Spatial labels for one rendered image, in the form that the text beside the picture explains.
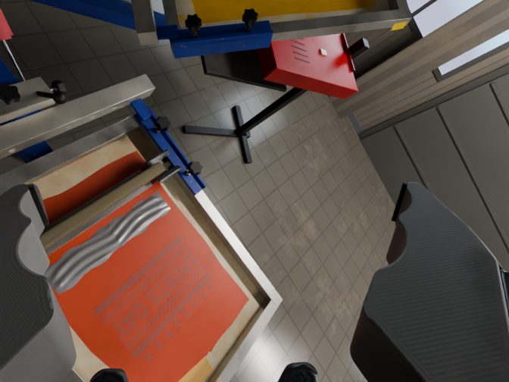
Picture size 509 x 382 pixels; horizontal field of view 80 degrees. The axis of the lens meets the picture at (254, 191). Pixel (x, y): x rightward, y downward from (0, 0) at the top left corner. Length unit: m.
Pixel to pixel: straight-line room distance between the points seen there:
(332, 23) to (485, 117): 2.73
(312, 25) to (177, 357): 1.06
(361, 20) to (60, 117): 0.92
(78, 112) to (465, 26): 3.06
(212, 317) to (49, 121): 0.69
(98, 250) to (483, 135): 3.47
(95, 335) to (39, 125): 0.52
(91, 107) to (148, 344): 0.64
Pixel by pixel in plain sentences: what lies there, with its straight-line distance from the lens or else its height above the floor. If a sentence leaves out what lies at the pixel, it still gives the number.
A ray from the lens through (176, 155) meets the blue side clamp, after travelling 1.00.
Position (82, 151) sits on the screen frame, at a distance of 0.93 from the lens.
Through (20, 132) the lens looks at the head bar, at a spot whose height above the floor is 1.04.
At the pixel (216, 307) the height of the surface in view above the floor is 0.96.
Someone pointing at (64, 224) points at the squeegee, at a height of 1.06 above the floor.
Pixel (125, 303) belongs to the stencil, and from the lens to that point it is 0.92.
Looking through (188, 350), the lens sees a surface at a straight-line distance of 1.00.
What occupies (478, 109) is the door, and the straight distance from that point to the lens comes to 3.66.
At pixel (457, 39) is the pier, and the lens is 3.40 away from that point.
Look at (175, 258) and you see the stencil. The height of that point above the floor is 0.96.
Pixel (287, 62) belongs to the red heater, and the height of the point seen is 1.11.
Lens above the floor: 1.84
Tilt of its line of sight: 48 degrees down
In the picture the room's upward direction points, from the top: 67 degrees clockwise
